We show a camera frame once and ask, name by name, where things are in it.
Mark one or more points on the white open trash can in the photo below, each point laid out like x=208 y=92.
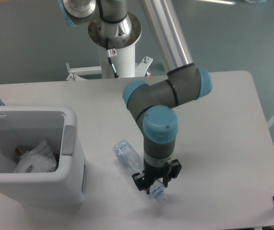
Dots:
x=24 y=126

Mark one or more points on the crushed clear plastic bottle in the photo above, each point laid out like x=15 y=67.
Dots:
x=133 y=163

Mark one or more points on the white pedestal base frame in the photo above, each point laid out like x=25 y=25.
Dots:
x=142 y=69

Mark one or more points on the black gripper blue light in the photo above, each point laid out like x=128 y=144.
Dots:
x=169 y=171

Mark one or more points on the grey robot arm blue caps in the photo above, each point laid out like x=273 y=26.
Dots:
x=113 y=28

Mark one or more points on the white plastic wrapper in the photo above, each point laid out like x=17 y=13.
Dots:
x=40 y=159

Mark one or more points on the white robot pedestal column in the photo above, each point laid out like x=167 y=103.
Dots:
x=117 y=56

